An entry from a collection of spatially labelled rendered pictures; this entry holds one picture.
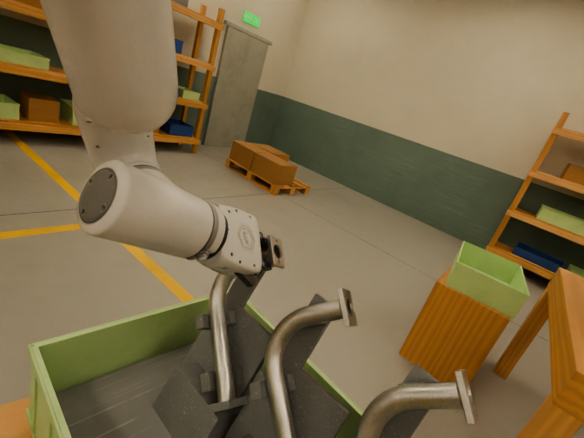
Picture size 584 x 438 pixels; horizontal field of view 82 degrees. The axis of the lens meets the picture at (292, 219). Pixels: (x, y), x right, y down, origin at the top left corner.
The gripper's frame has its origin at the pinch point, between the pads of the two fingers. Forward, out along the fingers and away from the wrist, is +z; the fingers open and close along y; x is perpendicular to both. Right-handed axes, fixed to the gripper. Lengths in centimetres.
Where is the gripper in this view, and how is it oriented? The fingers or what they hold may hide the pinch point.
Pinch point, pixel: (263, 254)
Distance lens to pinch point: 61.6
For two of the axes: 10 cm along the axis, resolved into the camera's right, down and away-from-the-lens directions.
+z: 4.8, 2.8, 8.3
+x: -8.7, 2.9, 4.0
